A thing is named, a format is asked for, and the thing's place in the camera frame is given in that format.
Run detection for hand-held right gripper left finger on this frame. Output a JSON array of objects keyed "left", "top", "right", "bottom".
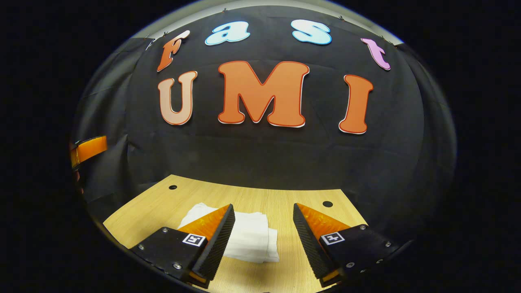
[{"left": 129, "top": 203, "right": 236, "bottom": 289}]

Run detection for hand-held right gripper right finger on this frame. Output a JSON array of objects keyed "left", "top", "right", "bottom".
[{"left": 292, "top": 202, "right": 403, "bottom": 288}]

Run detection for white jeans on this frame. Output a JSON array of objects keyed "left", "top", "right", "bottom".
[{"left": 178, "top": 202, "right": 280, "bottom": 264}]

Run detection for black backdrop cloth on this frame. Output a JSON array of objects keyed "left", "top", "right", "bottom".
[{"left": 71, "top": 5, "right": 456, "bottom": 245}]

